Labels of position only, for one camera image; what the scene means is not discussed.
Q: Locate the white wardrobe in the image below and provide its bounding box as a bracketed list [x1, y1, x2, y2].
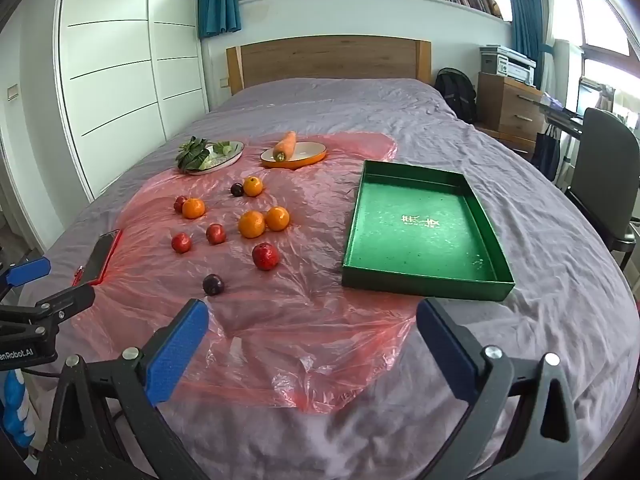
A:
[55, 0, 211, 201]

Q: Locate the wooden drawer cabinet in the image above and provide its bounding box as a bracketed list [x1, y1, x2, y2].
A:
[475, 71, 548, 151]

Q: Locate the bok choy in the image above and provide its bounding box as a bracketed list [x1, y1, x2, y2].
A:
[175, 136, 211, 170]

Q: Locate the grey office chair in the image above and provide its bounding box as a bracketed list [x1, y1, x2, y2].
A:
[565, 107, 640, 271]

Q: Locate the green tray box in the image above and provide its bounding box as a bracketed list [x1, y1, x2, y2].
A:
[341, 160, 516, 303]

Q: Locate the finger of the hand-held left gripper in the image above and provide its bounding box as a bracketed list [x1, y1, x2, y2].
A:
[0, 257, 53, 301]
[0, 284, 96, 333]

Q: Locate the phone in red case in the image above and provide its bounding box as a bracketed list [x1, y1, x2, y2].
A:
[82, 229, 123, 286]

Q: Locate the wooden bed headboard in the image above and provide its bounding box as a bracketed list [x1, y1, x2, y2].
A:
[226, 35, 432, 96]

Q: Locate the carrot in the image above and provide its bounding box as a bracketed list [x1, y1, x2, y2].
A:
[272, 131, 298, 163]

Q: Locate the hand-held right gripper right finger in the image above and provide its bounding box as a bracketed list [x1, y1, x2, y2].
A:
[416, 298, 583, 480]

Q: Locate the pink plastic sheet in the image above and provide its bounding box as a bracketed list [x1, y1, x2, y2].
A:
[70, 131, 418, 415]

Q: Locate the silver patterned plate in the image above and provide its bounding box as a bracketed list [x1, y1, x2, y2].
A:
[177, 140, 246, 176]

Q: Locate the black backpack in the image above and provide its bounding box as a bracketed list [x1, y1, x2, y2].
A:
[434, 67, 478, 123]

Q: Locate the desk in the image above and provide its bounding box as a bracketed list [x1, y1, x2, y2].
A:
[537, 92, 586, 136]

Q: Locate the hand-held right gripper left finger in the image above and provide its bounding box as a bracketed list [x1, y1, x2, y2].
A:
[37, 298, 211, 480]

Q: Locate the white printer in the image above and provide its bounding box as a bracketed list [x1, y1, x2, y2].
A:
[479, 45, 537, 86]

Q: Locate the orange rimmed plate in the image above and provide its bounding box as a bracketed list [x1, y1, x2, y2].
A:
[259, 141, 328, 169]

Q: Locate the person's left hand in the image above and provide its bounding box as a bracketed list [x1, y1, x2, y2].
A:
[0, 370, 33, 448]

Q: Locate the dark hanging bag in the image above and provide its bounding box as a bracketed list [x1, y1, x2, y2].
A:
[531, 125, 563, 181]

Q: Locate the window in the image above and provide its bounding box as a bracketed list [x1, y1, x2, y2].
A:
[555, 0, 640, 111]

